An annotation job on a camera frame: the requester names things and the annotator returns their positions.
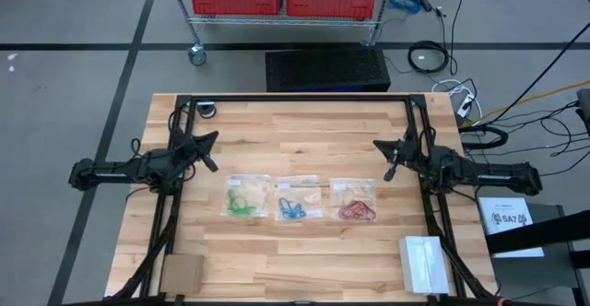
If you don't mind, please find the brown cardboard box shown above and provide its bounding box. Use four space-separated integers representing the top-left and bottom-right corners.
159 253 207 296

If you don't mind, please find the white power cable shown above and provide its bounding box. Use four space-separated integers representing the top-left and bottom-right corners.
431 77 484 123

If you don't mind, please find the chrome wire shelf rack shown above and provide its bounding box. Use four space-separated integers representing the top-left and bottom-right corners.
165 0 397 67

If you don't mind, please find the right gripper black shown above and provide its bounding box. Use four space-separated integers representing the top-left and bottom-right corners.
372 133 423 182

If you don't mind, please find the black cable coil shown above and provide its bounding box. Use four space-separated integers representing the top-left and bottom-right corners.
407 39 451 75

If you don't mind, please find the white printed manual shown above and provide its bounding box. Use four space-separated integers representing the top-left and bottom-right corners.
477 195 546 259

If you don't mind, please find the white tape roll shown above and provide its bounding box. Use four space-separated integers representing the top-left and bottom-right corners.
196 100 218 120

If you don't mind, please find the black metal table frame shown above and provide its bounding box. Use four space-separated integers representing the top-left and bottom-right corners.
108 92 502 306

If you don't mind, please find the grey device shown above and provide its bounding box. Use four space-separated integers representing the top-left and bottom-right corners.
575 88 590 135

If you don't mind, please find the white box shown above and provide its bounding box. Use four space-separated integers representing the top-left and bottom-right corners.
398 235 452 296

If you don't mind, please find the grey cabinet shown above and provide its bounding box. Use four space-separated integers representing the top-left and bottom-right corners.
488 203 590 306

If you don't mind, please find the thin black floor cable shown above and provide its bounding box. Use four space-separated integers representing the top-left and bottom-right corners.
449 0 475 77

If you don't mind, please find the curved black floor cable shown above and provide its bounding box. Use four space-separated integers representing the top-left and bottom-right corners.
537 150 590 178

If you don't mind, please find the long straight black cable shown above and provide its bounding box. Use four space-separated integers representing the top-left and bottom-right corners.
483 33 590 126

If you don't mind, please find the thick black cable conduit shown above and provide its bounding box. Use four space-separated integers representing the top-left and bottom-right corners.
460 124 510 151

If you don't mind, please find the black perforated box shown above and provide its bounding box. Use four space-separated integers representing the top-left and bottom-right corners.
265 42 392 94

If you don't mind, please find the clear plastic zip bag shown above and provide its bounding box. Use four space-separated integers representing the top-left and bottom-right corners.
329 176 379 224
274 174 325 222
219 172 272 218

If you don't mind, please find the yellow floor cable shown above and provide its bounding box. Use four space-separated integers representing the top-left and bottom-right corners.
460 78 590 128

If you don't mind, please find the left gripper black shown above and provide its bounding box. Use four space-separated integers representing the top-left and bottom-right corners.
177 130 219 173

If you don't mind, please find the white power strip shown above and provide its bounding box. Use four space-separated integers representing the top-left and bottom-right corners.
455 91 476 119

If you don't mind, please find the black metal beam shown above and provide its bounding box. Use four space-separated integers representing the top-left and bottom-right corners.
486 209 590 255

